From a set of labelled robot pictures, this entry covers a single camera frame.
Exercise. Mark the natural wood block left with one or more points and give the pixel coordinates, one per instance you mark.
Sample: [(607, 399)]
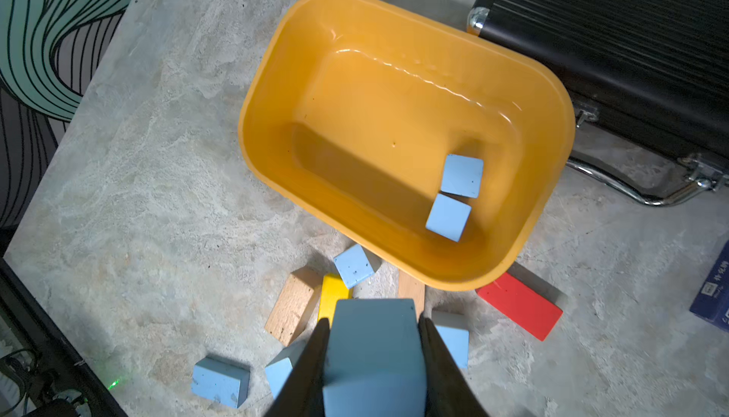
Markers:
[(295, 305)]

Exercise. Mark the yellow plastic bin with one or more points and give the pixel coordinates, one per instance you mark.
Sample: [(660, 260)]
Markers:
[(356, 105)]

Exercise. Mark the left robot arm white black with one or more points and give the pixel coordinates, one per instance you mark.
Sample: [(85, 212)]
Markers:
[(31, 388)]

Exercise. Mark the blue card deck box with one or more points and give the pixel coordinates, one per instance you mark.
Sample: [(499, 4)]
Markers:
[(711, 303)]

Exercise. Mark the light blue block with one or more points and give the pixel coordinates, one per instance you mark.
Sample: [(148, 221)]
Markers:
[(448, 217)]

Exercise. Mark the black ribbed case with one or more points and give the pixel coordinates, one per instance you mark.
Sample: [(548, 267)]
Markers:
[(654, 72)]

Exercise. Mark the yellow long block left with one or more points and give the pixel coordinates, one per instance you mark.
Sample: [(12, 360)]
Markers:
[(333, 290)]

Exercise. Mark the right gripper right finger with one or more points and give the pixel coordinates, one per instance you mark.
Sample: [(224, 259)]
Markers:
[(447, 391)]

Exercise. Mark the natural wood block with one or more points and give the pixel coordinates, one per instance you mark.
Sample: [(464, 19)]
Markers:
[(295, 305), (411, 288)]

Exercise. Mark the red flat block top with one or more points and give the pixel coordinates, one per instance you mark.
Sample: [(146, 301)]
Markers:
[(521, 304)]

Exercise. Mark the natural wood block upper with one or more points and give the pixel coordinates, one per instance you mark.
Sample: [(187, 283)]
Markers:
[(411, 288)]

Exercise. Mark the light blue cube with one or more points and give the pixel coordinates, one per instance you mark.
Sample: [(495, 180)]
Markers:
[(453, 329), (374, 362), (280, 368), (220, 381), (356, 264), (462, 176)]

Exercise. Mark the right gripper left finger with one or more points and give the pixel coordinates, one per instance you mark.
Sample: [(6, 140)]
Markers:
[(302, 393)]

